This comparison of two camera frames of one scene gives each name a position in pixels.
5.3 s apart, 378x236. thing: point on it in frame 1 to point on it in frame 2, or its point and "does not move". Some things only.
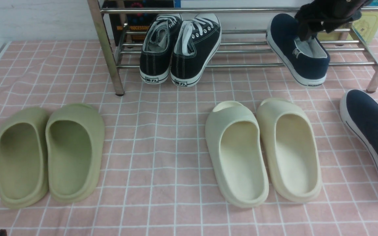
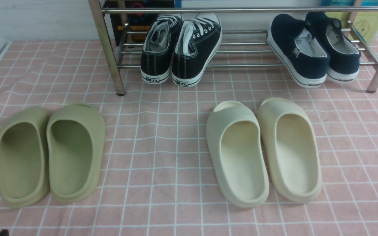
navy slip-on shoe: x=307 y=62 does not move
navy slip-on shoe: x=377 y=131 to x=345 y=55
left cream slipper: x=233 y=136 does not move
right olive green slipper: x=75 y=135 does not move
